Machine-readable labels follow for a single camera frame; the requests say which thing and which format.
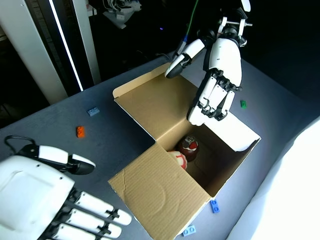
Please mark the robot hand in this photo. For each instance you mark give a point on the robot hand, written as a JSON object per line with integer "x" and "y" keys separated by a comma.
{"x": 225, "y": 60}
{"x": 30, "y": 190}

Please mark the cardboard box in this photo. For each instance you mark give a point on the cardboard box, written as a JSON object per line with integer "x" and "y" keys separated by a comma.
{"x": 155, "y": 107}

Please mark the chocolate cake toy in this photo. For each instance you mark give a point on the chocolate cake toy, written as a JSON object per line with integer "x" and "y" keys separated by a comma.
{"x": 188, "y": 152}

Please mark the pink strawberry cake toy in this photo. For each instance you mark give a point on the pink strawberry cake toy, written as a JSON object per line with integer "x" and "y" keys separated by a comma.
{"x": 181, "y": 160}

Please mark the white elongated adapter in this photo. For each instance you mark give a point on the white elongated adapter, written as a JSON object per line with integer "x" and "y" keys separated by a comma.
{"x": 180, "y": 48}

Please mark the green toy block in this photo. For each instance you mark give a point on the green toy block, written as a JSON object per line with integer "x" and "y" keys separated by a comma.
{"x": 243, "y": 104}

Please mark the orange toy block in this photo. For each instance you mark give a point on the orange toy block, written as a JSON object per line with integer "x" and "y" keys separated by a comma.
{"x": 80, "y": 131}

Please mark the grey-blue toy block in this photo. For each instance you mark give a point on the grey-blue toy block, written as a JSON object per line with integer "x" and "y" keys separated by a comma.
{"x": 93, "y": 111}

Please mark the grey table cloth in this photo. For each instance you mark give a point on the grey table cloth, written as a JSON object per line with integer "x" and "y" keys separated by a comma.
{"x": 107, "y": 120}

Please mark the lit white light strip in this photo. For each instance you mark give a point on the lit white light strip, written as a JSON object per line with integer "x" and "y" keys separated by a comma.
{"x": 65, "y": 45}

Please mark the light blue toy block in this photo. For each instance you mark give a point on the light blue toy block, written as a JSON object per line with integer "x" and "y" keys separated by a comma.
{"x": 189, "y": 230}

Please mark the narrow white frame post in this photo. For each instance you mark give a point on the narrow white frame post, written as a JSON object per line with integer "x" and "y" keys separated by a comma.
{"x": 87, "y": 45}

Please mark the wide white frame post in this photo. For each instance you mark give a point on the wide white frame post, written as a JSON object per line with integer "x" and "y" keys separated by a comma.
{"x": 30, "y": 50}

